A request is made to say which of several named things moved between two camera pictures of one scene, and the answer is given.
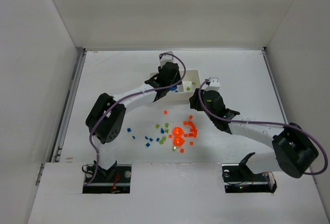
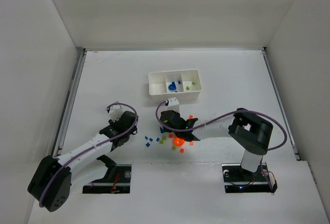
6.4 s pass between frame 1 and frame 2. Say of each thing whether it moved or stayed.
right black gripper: moved
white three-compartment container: stayed
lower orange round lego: stayed
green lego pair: stayed
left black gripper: moved
